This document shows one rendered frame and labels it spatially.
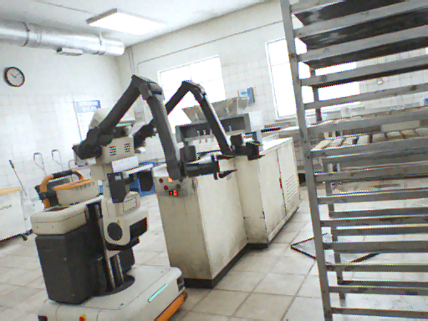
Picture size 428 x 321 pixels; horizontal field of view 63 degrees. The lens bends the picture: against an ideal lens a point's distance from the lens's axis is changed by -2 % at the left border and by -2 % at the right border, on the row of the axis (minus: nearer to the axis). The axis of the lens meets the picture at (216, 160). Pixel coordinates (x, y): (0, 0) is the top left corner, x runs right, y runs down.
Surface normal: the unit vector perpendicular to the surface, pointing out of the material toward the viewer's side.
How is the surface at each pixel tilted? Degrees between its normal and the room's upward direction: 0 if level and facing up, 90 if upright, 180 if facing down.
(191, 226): 90
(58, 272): 90
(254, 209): 90
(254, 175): 90
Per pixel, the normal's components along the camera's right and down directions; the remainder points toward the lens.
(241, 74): -0.47, 0.17
